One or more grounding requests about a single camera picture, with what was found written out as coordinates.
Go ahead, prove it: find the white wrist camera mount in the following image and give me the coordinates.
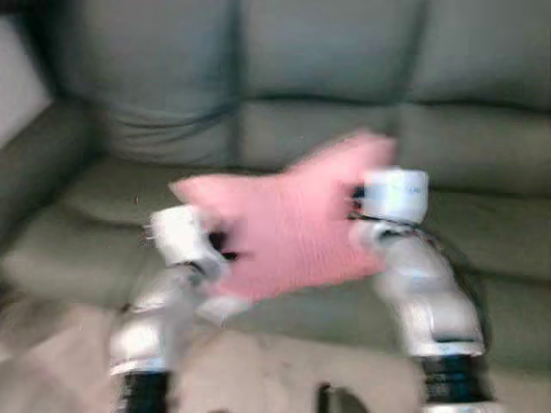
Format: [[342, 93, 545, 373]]
[[147, 205, 221, 268], [360, 168, 430, 225]]

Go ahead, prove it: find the dark green leather sofa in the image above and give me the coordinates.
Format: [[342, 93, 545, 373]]
[[0, 0, 551, 373]]

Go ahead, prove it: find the pink plush pillow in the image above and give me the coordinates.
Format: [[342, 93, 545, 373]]
[[169, 129, 399, 324]]

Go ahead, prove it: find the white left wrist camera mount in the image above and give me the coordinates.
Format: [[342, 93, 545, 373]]
[[147, 205, 221, 268]]

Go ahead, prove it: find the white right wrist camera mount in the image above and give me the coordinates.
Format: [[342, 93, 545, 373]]
[[360, 168, 430, 225]]

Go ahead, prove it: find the black robot leg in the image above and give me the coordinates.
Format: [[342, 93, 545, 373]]
[[313, 382, 371, 413]]

